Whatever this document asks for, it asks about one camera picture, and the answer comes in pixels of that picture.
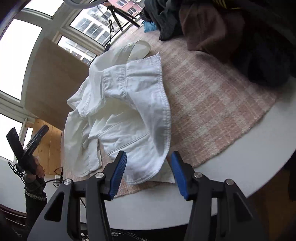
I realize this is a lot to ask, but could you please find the left gloved hand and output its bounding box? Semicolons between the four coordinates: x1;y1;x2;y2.
23;157;45;190

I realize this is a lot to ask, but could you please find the left forearm dark sleeve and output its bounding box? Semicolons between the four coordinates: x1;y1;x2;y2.
25;187;47;231

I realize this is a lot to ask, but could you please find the blue cloth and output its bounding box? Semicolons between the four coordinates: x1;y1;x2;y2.
142;21;158;33

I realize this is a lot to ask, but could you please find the dark clothes pile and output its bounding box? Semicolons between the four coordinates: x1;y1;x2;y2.
144;0;183;41

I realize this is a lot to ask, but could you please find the pink plaid tablecloth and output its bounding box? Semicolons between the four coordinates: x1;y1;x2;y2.
60;24;278;198

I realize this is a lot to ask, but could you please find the white shirt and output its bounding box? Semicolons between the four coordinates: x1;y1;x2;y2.
63;40;175;185

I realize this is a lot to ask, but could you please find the wooden board panel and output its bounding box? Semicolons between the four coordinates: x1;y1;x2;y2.
24;39;89;130

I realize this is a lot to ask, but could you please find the black tripod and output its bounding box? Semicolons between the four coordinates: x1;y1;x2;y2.
107;5;140;31

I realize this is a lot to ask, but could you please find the brown garment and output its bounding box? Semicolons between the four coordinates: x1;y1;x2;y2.
179;1;295;87

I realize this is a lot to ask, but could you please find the pine wood cabinet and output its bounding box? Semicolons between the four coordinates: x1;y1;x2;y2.
25;119;62;175

